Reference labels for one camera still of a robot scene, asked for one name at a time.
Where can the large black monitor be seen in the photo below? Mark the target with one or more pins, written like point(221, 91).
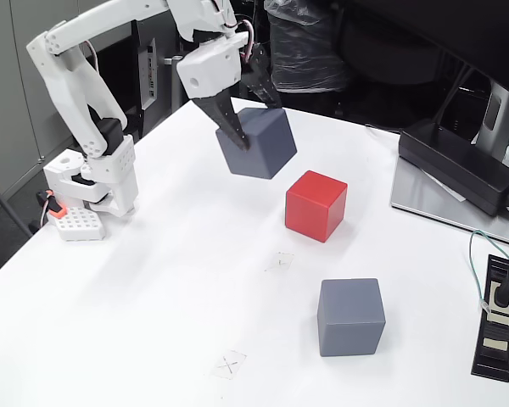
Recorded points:
point(428, 25)

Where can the grey cube block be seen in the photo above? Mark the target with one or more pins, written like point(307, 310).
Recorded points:
point(350, 318)

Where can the clear tape with X mark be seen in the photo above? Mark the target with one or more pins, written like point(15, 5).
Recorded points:
point(230, 364)

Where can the red cube block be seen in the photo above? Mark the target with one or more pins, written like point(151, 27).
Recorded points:
point(314, 207)

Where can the black power adapter brick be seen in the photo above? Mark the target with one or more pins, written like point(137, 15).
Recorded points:
point(454, 165)

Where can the small clear tape mark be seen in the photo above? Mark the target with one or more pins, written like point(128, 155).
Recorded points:
point(282, 260)

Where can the silver monitor stand base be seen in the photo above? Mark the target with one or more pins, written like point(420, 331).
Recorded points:
point(415, 191)

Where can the black table outlet strip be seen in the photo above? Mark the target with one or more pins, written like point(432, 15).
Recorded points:
point(494, 347)

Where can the white perforated clamp block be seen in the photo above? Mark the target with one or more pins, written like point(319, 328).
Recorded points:
point(82, 224)

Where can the dark slate cube block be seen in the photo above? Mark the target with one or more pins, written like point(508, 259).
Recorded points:
point(267, 144)

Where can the silver metal post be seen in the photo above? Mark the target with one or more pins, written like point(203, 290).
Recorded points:
point(172, 97)

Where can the silver monitor stand neck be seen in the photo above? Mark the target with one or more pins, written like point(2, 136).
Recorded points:
point(496, 114)

